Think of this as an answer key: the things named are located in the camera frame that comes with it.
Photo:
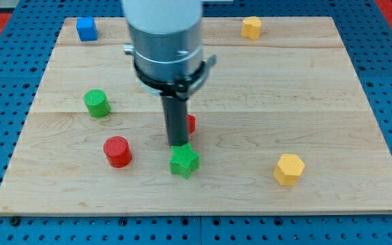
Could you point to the yellow hexagon block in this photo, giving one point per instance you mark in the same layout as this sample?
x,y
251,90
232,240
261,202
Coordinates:
x,y
288,170

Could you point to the wooden board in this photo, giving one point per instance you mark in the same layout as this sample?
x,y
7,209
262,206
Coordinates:
x,y
293,91

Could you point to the green star block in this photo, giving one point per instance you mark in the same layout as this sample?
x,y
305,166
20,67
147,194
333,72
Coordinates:
x,y
184,160

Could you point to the blue cube block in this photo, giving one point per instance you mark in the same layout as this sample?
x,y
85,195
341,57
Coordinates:
x,y
86,28

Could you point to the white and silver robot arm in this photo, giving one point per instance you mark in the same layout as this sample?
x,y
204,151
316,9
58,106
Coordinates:
x,y
167,46

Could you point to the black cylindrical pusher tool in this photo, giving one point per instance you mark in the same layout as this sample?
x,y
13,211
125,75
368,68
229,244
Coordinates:
x,y
175,113

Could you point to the yellow heart block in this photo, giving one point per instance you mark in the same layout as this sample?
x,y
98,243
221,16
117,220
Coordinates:
x,y
251,28

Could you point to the red block behind pusher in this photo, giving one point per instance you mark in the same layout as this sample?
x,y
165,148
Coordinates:
x,y
191,123

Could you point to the red cylinder block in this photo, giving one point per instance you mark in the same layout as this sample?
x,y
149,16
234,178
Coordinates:
x,y
117,151

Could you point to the green cylinder block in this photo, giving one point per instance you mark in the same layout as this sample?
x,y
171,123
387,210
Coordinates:
x,y
96,103

